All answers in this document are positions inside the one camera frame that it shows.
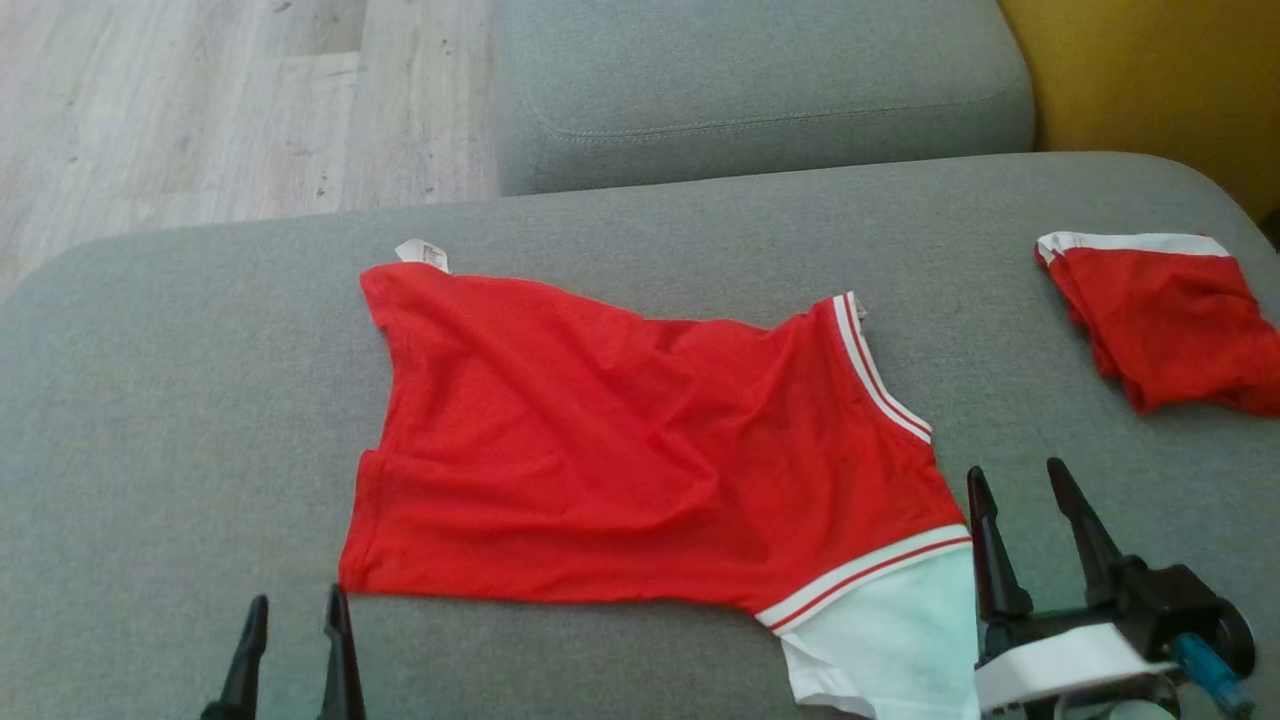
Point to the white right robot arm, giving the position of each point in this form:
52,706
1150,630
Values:
1130,711

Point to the red basketball jersey white trim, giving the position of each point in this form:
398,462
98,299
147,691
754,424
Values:
600,450

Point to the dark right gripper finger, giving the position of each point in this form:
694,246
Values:
1090,540
995,560

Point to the grey fabric sofa seat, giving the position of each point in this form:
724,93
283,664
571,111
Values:
200,400

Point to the grey fabric sofa cushion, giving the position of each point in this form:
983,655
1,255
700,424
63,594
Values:
760,80

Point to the yellow upholstered furniture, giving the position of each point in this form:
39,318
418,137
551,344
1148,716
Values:
1150,80

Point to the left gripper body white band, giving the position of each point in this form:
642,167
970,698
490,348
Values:
225,712

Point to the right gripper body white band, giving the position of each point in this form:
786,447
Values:
1060,660

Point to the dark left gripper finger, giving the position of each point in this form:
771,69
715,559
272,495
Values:
246,660
342,660

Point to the red shorts with white band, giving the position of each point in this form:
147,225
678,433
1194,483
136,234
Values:
1170,320

